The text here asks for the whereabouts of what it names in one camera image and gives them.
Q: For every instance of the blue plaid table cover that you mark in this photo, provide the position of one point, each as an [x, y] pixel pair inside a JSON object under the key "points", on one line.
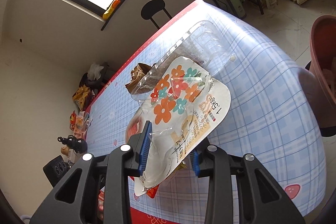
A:
{"points": [[246, 93]]}

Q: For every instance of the flower print plastic package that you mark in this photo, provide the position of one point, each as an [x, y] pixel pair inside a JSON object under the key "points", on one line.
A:
{"points": [[186, 105]]}

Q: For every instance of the clear plastic clamshell container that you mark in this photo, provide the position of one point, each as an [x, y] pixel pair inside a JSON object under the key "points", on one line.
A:
{"points": [[203, 43]]}

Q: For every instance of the yellow snack bags pile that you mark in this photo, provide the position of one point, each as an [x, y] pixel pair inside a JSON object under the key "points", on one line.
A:
{"points": [[82, 97]]}

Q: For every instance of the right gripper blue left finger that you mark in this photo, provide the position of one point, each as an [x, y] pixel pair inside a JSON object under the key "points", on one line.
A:
{"points": [[143, 147]]}

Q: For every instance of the yellow orange snack bag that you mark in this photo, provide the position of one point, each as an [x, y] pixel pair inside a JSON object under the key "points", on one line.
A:
{"points": [[111, 9]]}

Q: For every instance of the brown plastic trash bucket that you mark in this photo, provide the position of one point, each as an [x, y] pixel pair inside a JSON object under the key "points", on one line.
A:
{"points": [[322, 51]]}

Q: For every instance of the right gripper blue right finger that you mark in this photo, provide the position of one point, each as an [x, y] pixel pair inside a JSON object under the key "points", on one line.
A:
{"points": [[194, 159]]}

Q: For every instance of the brown paper bag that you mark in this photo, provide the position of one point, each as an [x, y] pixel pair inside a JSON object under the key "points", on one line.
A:
{"points": [[138, 72]]}

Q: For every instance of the red peanut package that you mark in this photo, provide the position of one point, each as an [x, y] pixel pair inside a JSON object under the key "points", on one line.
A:
{"points": [[152, 191]]}

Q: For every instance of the light green kettle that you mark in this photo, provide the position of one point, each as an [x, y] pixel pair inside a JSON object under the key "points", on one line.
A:
{"points": [[237, 9]]}

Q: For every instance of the black round back chair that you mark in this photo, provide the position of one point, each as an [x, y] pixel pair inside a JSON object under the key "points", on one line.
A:
{"points": [[151, 8]]}

